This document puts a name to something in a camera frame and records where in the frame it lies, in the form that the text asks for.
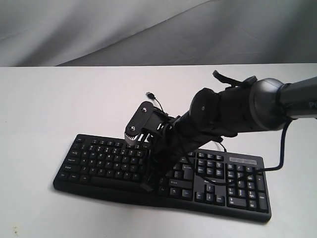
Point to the black acer keyboard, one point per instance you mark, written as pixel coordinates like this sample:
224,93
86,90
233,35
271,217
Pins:
211,182

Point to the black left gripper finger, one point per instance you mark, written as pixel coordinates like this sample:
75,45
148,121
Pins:
151,175

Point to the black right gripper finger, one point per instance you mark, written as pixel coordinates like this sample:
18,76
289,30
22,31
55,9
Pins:
162,164

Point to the grey backdrop cloth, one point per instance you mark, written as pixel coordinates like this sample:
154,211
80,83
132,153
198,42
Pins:
156,32

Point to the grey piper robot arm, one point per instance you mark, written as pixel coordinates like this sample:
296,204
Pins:
252,106

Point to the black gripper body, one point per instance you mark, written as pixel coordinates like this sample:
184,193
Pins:
180,136

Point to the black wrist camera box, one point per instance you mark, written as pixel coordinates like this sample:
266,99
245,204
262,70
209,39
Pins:
147,120

